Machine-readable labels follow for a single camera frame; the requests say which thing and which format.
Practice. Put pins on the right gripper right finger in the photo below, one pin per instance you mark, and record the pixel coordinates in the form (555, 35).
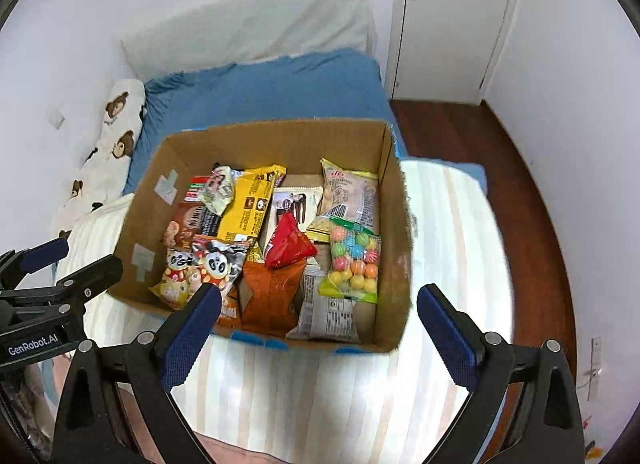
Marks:
(546, 426)

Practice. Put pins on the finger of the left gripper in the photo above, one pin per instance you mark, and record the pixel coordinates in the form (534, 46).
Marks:
(76, 289)
(16, 265)

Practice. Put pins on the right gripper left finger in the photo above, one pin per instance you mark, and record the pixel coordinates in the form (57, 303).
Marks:
(92, 426)

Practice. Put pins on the yellow panda snack bag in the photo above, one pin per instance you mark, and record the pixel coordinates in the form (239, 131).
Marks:
(180, 281)

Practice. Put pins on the orange panda snack bag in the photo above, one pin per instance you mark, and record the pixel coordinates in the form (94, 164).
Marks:
(220, 263)

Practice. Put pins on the grey white snack bag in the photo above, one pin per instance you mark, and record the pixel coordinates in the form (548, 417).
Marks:
(322, 317)

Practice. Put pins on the small red snack packet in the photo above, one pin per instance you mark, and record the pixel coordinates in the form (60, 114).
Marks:
(288, 245)

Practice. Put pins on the red long snack packet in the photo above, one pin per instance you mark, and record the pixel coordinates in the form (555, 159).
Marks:
(196, 184)

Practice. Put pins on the colourful gumball candy bag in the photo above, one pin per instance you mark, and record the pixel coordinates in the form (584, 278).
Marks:
(355, 262)

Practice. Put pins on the beige nut snack bag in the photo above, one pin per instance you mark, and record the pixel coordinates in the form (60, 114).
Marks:
(349, 195)

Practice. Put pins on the brown snack packet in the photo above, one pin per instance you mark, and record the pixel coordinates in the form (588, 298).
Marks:
(184, 225)

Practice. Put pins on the small white cartoon packet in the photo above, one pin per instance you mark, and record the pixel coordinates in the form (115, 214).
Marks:
(218, 191)

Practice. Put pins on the white Franzzi cookie packet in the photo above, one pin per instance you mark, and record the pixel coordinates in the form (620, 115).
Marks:
(301, 202)

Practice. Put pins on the bear print pillow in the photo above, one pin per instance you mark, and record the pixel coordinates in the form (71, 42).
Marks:
(103, 176)

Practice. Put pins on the cardboard box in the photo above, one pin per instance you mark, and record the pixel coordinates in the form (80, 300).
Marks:
(299, 145)

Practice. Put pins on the blue bed sheet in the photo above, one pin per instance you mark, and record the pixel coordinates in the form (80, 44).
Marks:
(342, 83)

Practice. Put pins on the white door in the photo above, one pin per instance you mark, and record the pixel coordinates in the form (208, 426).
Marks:
(445, 50)

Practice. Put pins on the wall socket plate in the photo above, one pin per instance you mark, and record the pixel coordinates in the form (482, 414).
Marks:
(56, 118)

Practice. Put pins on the white mattress against wall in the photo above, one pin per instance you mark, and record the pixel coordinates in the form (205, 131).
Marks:
(248, 31)

